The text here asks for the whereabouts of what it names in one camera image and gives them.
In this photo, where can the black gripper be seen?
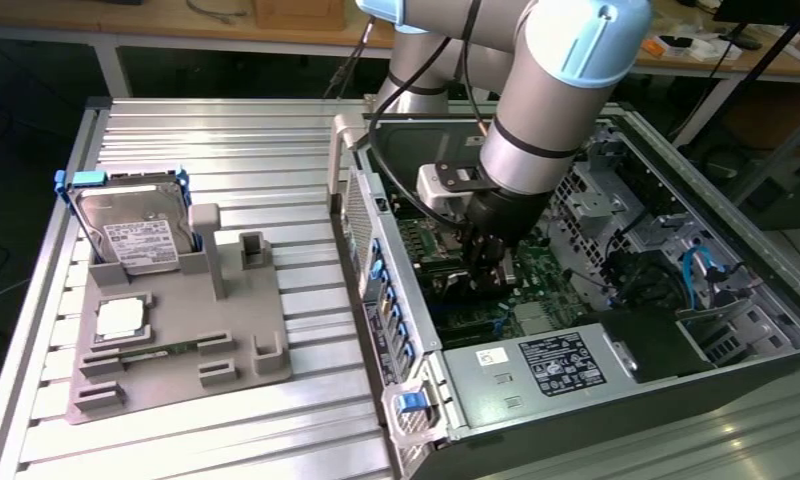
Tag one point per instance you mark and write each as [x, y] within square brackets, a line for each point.
[507, 215]

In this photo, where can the black graphics card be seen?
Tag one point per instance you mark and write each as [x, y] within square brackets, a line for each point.
[453, 287]

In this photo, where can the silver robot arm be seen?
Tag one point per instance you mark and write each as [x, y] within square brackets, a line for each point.
[547, 100]

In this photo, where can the white box with black insert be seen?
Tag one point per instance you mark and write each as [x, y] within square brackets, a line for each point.
[696, 47]

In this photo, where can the metal disk bay cage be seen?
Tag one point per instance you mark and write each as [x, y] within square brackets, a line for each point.
[600, 210]

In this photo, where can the green motherboard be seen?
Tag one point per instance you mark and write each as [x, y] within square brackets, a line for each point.
[547, 285]

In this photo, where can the silver chipset heatsink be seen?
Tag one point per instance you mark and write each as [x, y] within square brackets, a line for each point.
[532, 317]

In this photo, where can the grey power supply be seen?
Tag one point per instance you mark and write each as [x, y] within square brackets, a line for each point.
[480, 390]

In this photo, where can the blue case latch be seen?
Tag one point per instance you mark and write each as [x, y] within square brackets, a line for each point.
[411, 402]

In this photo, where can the orange small box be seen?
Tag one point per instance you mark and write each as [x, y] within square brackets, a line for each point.
[655, 47]

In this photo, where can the black slanted pole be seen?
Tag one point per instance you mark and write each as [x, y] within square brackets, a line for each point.
[740, 82]

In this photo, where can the open PC case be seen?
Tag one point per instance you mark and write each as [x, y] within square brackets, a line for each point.
[640, 415]

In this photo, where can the hard disk with blue carrier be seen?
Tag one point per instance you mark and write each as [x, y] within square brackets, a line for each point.
[140, 230]

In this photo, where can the black monitor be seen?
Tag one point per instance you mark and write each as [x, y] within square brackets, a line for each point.
[767, 10]

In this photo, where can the grey parts rack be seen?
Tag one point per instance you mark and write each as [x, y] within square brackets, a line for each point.
[173, 380]

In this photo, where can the silver CPU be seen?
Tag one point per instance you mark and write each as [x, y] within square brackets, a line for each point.
[122, 320]

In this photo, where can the wooden desk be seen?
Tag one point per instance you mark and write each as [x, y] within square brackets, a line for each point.
[173, 32]

